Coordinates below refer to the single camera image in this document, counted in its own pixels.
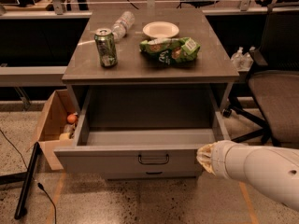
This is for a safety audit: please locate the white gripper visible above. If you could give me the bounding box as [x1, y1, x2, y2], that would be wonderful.
[196, 140, 249, 181]

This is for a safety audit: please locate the grey top drawer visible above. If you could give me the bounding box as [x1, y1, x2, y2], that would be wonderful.
[54, 87, 228, 179]

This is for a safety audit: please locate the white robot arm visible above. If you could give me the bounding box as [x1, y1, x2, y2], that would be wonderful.
[196, 140, 299, 211]

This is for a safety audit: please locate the grey drawer cabinet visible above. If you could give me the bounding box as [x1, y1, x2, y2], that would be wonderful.
[61, 8, 240, 181]

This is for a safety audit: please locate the left clear sanitizer bottle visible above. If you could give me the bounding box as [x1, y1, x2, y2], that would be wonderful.
[231, 47, 243, 69]

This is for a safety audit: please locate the clear sanitizer bottle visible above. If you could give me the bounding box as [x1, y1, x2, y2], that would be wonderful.
[243, 47, 255, 70]
[231, 47, 243, 69]

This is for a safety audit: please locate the black office chair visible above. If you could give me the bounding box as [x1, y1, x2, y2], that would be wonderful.
[223, 1, 299, 147]

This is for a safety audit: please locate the right clear sanitizer bottle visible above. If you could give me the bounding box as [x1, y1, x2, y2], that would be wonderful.
[243, 47, 255, 70]

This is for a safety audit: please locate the green chip bag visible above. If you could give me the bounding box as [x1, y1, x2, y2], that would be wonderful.
[139, 37, 201, 65]

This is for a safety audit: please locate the white bowl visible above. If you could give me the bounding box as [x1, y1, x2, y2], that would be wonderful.
[143, 21, 179, 38]

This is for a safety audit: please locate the orange fruit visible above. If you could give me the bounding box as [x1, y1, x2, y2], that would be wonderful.
[66, 114, 78, 124]

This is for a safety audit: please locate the pale object in box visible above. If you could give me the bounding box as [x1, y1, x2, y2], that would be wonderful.
[59, 124, 74, 140]

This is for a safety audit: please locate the green soda can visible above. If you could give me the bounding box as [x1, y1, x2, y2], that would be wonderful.
[94, 28, 118, 68]

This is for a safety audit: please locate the clear plastic water bottle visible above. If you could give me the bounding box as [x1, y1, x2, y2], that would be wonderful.
[111, 11, 135, 42]

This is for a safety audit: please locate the cardboard box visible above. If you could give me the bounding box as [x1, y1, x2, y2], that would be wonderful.
[31, 90, 75, 170]

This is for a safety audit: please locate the black flat bar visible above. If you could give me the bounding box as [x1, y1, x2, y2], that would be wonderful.
[14, 142, 40, 220]

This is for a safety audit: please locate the black drawer handle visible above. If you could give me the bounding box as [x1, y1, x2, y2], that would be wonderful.
[138, 154, 169, 165]

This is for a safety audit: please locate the black floor cable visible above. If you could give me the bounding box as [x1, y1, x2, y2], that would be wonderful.
[0, 128, 58, 224]

